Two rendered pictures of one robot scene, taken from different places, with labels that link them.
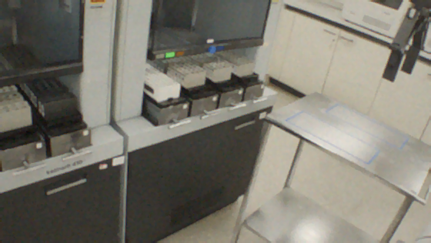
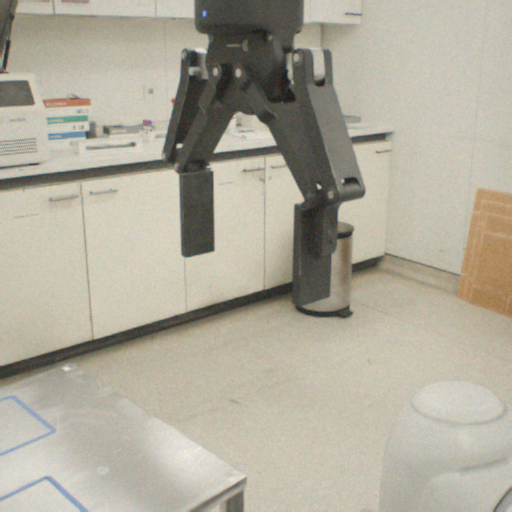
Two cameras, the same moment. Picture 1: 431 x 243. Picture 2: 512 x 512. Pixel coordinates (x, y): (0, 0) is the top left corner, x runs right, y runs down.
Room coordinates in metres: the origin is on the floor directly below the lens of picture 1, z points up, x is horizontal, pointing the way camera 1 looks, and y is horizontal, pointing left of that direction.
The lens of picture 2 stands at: (0.74, 0.05, 1.35)
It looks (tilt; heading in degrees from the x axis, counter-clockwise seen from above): 17 degrees down; 280
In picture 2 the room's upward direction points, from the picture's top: straight up
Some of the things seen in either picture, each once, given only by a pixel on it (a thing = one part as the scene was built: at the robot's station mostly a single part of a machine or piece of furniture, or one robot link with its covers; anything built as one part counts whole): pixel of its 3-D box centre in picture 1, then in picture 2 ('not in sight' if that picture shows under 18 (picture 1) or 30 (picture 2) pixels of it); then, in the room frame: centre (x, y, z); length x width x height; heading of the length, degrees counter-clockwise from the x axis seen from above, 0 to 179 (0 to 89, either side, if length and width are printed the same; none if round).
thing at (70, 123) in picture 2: not in sight; (60, 123); (2.16, -2.90, 1.01); 0.23 x 0.12 x 0.08; 48
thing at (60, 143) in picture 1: (36, 97); not in sight; (1.08, 0.66, 0.78); 0.73 x 0.14 x 0.09; 49
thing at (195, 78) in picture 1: (193, 79); not in sight; (1.35, 0.11, 0.85); 0.12 x 0.02 x 0.06; 139
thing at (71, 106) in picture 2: not in sight; (63, 104); (2.15, -2.92, 1.10); 0.24 x 0.13 x 0.10; 47
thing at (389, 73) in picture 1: (392, 65); (312, 252); (0.76, -0.37, 1.22); 0.03 x 0.01 x 0.07; 49
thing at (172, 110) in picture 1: (128, 78); not in sight; (1.39, 0.39, 0.78); 0.73 x 0.14 x 0.09; 49
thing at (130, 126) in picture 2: not in sight; (129, 128); (1.90, -3.12, 0.97); 0.24 x 0.12 x 0.13; 38
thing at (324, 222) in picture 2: (394, 55); (334, 219); (0.75, -0.35, 1.25); 0.03 x 0.01 x 0.05; 139
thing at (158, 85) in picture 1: (146, 79); not in sight; (1.30, 0.29, 0.83); 0.30 x 0.10 x 0.06; 49
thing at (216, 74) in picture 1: (220, 73); not in sight; (1.46, 0.01, 0.85); 0.12 x 0.02 x 0.06; 138
